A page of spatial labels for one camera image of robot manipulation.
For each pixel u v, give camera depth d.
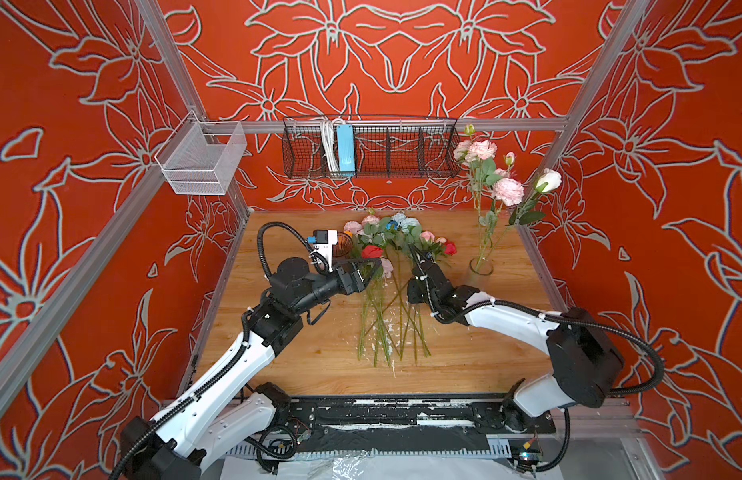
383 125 0.92
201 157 0.93
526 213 0.72
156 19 0.71
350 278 0.58
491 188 0.73
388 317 0.90
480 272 0.80
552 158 1.01
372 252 0.97
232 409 0.56
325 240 0.60
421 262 0.73
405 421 0.74
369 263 0.96
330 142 0.89
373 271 0.97
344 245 0.87
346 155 0.90
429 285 0.66
